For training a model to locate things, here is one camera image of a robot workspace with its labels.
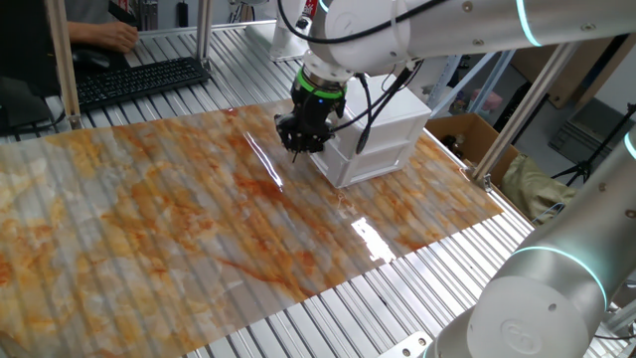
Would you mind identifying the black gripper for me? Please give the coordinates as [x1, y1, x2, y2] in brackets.
[274, 84, 348, 155]

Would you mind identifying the person's forearm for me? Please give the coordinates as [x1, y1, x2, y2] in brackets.
[67, 19, 103, 47]

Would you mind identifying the person's hand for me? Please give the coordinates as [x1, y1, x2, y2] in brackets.
[96, 20, 140, 55]

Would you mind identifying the dark item in box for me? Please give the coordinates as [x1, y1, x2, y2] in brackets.
[440, 132, 468, 160]

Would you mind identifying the black keyboard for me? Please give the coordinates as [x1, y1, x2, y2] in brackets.
[74, 56, 211, 111]

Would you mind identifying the open cardboard box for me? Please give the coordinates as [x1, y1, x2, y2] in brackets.
[424, 112, 521, 188]

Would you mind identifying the orange marble pattern mat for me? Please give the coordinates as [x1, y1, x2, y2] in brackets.
[0, 97, 504, 358]

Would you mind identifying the pink item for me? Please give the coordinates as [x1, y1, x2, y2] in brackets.
[469, 88, 504, 113]

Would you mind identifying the grey metal shelf rack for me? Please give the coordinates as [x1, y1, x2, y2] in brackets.
[426, 49, 518, 118]

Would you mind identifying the black computer mouse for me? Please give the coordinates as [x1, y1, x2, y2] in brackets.
[72, 48, 111, 71]

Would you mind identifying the white mounting plate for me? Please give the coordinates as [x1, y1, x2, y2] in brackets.
[380, 331, 433, 358]

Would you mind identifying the olive green bag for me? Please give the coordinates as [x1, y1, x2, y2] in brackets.
[499, 152, 577, 225]

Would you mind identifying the person's grey shirt torso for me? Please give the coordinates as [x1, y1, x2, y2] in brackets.
[64, 0, 118, 26]

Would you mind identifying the brown cardboard board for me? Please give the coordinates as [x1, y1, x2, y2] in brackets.
[511, 34, 636, 110]

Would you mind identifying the grey equipment case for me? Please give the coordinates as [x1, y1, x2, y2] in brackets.
[548, 96, 636, 165]

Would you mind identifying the black tripod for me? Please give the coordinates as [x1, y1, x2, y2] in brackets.
[551, 101, 636, 188]

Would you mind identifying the large black screen panel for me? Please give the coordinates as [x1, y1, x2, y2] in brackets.
[0, 0, 66, 135]

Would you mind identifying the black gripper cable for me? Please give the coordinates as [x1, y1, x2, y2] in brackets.
[275, 0, 448, 155]

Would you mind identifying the white stand with base plate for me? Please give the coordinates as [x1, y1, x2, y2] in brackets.
[245, 0, 310, 64]

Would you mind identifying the white drawer cabinet frame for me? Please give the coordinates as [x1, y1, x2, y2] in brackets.
[311, 74, 432, 190]

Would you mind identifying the upright aluminium frame post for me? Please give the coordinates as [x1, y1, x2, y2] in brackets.
[195, 0, 214, 69]

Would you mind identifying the aluminium table end rail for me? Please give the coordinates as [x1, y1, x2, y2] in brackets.
[136, 19, 277, 40]

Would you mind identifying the slanted aluminium frame post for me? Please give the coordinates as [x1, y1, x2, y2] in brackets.
[469, 42, 582, 193]

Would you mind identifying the tan frame post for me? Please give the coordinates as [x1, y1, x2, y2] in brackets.
[44, 0, 83, 130]

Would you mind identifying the black desk cable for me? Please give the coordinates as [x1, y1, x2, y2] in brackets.
[0, 109, 69, 139]

